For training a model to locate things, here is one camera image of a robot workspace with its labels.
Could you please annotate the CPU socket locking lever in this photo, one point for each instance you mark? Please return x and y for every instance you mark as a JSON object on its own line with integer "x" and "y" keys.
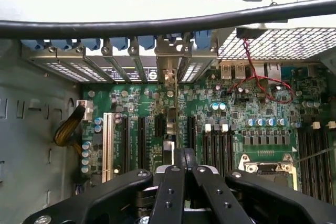
{"x": 315, "y": 155}

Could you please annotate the gray metal PC case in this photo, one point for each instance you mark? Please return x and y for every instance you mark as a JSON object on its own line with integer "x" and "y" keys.
{"x": 26, "y": 129}

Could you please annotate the installed expansion card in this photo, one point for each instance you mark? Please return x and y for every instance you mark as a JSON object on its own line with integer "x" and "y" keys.
{"x": 170, "y": 121}

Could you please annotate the metal CPU socket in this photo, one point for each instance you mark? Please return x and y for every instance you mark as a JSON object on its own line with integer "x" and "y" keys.
{"x": 265, "y": 169}

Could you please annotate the rear ethernet port block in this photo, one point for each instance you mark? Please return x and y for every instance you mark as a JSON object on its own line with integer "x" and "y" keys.
{"x": 273, "y": 69}

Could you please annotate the small black switch box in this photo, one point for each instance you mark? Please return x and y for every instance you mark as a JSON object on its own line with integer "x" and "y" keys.
{"x": 248, "y": 33}

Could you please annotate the long black expansion slot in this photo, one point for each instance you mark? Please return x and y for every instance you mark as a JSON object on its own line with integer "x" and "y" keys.
{"x": 191, "y": 134}
{"x": 141, "y": 142}
{"x": 124, "y": 142}

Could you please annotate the white power connector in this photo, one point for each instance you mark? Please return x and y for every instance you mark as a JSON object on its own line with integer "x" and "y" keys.
{"x": 88, "y": 113}

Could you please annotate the white expansion slot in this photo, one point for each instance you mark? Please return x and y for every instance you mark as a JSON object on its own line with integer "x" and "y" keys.
{"x": 107, "y": 145}

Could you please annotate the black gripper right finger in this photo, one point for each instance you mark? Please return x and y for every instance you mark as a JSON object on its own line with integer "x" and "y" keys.
{"x": 218, "y": 203}

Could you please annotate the perforated metal slot cover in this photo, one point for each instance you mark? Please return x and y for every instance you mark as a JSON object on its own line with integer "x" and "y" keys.
{"x": 56, "y": 67}
{"x": 193, "y": 72}
{"x": 86, "y": 72}

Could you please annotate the rear USB port block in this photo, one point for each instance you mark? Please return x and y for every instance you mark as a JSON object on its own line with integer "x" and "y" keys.
{"x": 226, "y": 70}
{"x": 239, "y": 70}

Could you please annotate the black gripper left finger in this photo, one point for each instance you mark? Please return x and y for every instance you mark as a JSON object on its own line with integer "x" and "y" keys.
{"x": 170, "y": 197}

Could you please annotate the green motherboard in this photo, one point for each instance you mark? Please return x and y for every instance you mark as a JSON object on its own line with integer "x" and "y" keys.
{"x": 236, "y": 108}

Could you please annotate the short black expansion slot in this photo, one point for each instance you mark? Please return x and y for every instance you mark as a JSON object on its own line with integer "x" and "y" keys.
{"x": 160, "y": 125}

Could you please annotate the blue slot retention clip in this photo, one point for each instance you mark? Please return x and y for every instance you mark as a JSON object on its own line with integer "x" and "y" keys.
{"x": 92, "y": 43}
{"x": 119, "y": 43}
{"x": 203, "y": 41}
{"x": 63, "y": 44}
{"x": 147, "y": 42}
{"x": 32, "y": 44}

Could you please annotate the RAM slot white latch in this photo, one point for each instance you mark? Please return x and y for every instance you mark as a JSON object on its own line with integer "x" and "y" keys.
{"x": 313, "y": 161}
{"x": 207, "y": 145}
{"x": 223, "y": 148}
{"x": 330, "y": 166}

